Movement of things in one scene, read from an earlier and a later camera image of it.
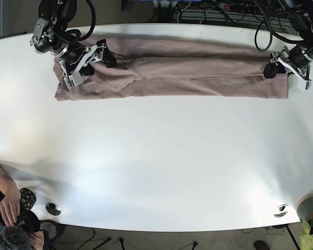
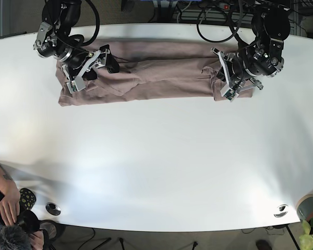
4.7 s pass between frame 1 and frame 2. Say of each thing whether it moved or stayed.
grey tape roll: stayed
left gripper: moved
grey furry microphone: stayed
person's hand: stayed
